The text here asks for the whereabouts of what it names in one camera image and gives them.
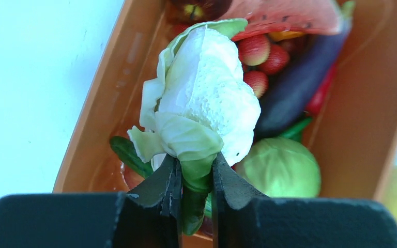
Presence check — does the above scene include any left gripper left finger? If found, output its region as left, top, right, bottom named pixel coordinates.
left=0, top=156, right=181, bottom=247

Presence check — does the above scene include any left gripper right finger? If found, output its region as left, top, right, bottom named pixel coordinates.
left=212, top=154, right=397, bottom=248

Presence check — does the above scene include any white toy cauliflower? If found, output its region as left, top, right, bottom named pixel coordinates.
left=127, top=18, right=261, bottom=235

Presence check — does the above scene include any green toy cabbage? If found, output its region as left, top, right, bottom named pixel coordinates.
left=235, top=137, right=322, bottom=198

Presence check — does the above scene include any green toy cucumber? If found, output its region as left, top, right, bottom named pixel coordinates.
left=109, top=136, right=154, bottom=178

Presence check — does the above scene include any red toy chili pepper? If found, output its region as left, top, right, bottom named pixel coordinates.
left=305, top=64, right=337, bottom=116

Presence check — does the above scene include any toy strawberry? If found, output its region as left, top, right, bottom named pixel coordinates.
left=243, top=71, right=269, bottom=99
left=257, top=44, right=291, bottom=75
left=237, top=35, right=271, bottom=66

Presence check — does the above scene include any orange plastic bin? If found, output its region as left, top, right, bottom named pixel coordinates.
left=53, top=0, right=397, bottom=248

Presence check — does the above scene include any purple toy eggplant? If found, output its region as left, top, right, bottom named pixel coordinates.
left=253, top=2, right=355, bottom=140

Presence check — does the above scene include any toy watermelon slice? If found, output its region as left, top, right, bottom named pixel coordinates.
left=220, top=0, right=343, bottom=41

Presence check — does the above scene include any dark red toy apple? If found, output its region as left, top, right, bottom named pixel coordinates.
left=170, top=0, right=233, bottom=22

